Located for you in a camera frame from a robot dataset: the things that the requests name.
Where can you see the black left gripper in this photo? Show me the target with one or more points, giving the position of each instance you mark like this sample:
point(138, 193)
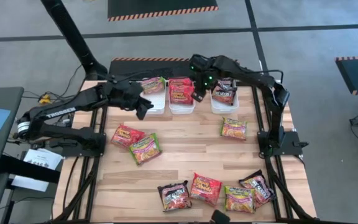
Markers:
point(123, 95)

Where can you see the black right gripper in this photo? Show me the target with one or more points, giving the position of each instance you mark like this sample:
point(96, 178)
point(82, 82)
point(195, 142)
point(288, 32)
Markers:
point(205, 73)

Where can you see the black Fire Noodle ramen pack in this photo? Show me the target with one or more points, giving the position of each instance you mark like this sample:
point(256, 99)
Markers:
point(225, 82)
point(174, 196)
point(224, 96)
point(258, 186)

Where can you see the green Maruchan ramen pack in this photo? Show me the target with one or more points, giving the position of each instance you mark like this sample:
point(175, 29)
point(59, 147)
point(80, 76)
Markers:
point(239, 199)
point(234, 128)
point(152, 85)
point(145, 150)

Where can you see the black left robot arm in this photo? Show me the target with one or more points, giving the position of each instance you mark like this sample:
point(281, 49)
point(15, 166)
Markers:
point(57, 110)

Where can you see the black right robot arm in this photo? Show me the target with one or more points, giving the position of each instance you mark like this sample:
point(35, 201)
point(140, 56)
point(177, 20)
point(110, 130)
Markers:
point(247, 73)

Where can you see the white plastic bin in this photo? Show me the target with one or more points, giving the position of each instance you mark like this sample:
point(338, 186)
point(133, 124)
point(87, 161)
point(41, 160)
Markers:
point(182, 109)
point(225, 108)
point(158, 104)

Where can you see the yellow power plug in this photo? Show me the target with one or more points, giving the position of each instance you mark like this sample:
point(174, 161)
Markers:
point(44, 99)

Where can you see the white paper sheet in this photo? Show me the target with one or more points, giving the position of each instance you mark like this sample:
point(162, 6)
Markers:
point(42, 158)

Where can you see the black rounded object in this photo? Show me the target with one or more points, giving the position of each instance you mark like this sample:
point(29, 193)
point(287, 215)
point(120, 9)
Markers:
point(220, 217)

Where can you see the black desk foot bar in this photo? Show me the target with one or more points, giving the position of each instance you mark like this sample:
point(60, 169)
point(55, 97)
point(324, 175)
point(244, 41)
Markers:
point(26, 169)

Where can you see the grey desk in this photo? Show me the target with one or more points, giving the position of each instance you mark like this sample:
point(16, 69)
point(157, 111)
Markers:
point(5, 99)

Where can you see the black camera stand pole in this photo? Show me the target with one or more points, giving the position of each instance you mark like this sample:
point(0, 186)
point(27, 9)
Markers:
point(70, 34)

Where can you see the black metal table frame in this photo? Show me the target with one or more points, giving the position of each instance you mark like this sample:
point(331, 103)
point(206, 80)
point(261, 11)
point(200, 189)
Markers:
point(89, 202)

